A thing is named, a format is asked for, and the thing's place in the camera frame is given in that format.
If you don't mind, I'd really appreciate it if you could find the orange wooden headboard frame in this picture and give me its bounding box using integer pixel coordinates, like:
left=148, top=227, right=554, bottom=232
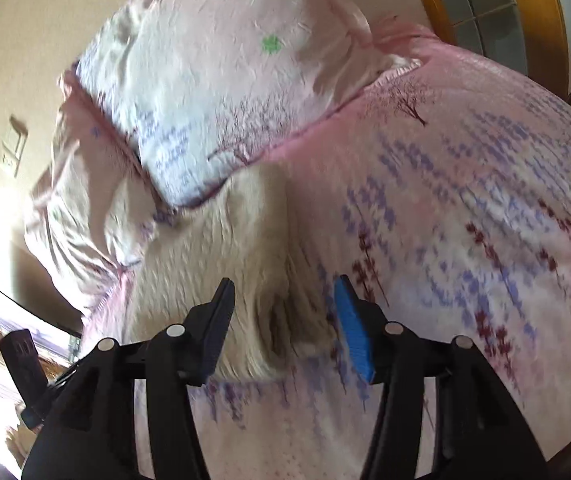
left=420, top=0, right=571, bottom=100

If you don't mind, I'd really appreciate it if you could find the pale pink crumpled pillow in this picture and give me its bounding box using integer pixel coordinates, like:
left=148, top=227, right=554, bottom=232
left=24, top=70, right=162, bottom=315

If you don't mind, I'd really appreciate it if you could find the pink floral bed sheet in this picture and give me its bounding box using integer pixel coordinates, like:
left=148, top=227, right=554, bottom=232
left=190, top=18, right=571, bottom=479

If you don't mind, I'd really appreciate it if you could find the white wall socket plate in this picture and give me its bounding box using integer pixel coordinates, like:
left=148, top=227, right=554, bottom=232
left=1, top=115, right=28, bottom=178

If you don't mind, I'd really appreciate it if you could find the floral pillow with tree print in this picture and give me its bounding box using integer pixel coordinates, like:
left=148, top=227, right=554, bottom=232
left=75, top=0, right=415, bottom=207

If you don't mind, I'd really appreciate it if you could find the beige cable-knit sweater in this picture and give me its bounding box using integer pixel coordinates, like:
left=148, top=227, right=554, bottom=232
left=124, top=164, right=334, bottom=382

